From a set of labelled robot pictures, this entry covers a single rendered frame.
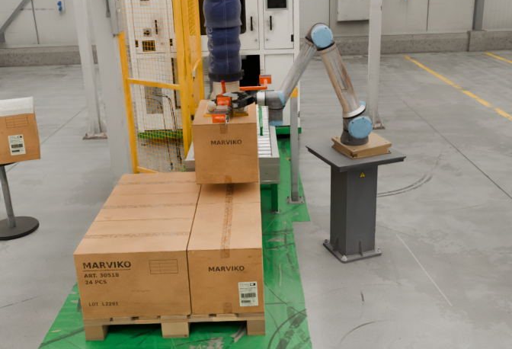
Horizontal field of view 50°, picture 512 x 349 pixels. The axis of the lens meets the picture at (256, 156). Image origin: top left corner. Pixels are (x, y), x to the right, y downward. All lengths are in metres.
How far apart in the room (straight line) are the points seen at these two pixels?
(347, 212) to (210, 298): 1.19
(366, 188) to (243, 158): 0.88
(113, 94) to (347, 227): 2.25
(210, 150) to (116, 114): 1.57
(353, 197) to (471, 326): 1.06
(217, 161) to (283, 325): 1.07
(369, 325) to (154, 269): 1.25
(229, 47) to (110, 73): 1.54
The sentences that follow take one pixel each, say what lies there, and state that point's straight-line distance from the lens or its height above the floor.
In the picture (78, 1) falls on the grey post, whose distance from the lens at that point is 6.99.
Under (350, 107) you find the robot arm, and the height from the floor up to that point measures 1.11.
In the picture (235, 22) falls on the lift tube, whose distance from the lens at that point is 3.52.
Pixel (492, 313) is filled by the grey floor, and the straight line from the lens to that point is 3.59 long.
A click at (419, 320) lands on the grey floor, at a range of 3.42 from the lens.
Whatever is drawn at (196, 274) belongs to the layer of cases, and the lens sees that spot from 3.04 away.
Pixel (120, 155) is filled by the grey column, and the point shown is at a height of 0.44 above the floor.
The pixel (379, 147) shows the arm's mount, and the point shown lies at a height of 0.80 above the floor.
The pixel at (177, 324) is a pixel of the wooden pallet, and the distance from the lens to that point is 3.22.
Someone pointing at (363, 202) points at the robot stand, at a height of 0.41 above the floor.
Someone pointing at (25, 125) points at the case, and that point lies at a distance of 4.44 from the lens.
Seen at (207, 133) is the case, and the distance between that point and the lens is 3.43.
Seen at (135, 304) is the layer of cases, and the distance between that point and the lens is 3.19.
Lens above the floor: 1.93
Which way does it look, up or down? 19 degrees down
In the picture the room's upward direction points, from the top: 2 degrees counter-clockwise
